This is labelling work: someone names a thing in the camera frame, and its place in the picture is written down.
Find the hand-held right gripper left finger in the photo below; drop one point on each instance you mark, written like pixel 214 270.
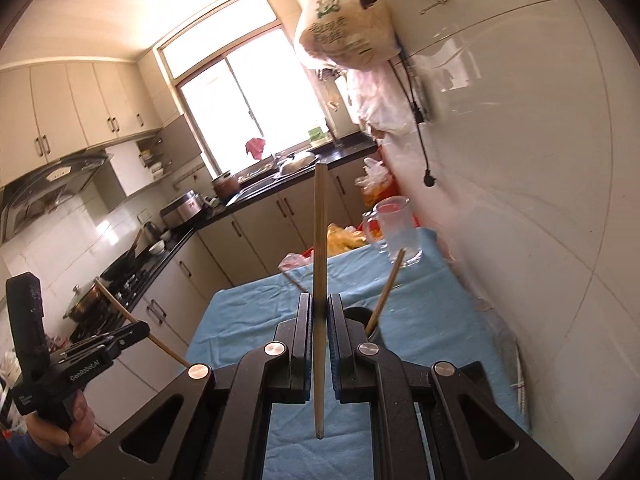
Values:
pixel 302 345

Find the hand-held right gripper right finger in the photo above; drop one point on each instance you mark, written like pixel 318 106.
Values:
pixel 336 350

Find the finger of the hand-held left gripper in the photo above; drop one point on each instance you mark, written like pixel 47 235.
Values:
pixel 125 335

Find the dark grey chopstick holder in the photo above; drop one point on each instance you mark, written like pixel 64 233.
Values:
pixel 357 316

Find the single wooden chopstick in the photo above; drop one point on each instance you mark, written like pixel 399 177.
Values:
pixel 320 235
pixel 170 348
pixel 295 281
pixel 386 290

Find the person's left hand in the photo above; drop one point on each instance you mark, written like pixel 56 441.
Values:
pixel 82 425

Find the steel pot with lid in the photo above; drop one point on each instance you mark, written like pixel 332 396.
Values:
pixel 85 305

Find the gas stove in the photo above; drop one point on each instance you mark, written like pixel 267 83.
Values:
pixel 130 282

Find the black wok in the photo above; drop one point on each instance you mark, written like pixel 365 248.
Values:
pixel 120 266

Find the pink plastic bag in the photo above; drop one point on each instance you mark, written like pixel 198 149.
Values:
pixel 295 261

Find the white bowl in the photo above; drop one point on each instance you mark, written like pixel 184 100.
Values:
pixel 156 248

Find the blue table cloth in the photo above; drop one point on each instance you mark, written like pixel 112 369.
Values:
pixel 425 300

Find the steel kettle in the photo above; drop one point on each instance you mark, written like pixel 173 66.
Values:
pixel 151 231

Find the yellow plastic bag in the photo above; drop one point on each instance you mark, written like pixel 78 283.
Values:
pixel 345 240

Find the beige base cabinets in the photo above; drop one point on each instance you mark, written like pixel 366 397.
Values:
pixel 250 240

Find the clear glass mug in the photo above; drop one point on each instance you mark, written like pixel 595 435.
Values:
pixel 400 232

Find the silver rice cooker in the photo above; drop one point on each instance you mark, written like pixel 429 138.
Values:
pixel 180 210

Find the range hood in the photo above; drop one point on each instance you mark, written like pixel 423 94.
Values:
pixel 50 190

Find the white and orange plastic bag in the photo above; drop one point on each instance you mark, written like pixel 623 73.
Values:
pixel 375 185

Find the brown cooking pot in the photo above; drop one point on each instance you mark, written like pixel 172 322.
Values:
pixel 226 186

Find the open shelf with dishes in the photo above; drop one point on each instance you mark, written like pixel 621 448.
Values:
pixel 155 160

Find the steel pot lid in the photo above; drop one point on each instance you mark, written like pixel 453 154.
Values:
pixel 297 162

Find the red rag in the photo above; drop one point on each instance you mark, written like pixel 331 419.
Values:
pixel 256 147

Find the green box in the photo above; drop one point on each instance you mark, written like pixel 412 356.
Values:
pixel 317 134

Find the kitchen window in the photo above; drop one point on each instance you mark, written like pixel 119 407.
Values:
pixel 240 100

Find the translucent plastic bags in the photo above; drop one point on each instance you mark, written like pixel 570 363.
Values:
pixel 380 100

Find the printed hanging plastic bag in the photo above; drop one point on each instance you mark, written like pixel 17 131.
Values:
pixel 345 30

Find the beige wall cabinets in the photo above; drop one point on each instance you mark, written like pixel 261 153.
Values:
pixel 65 105

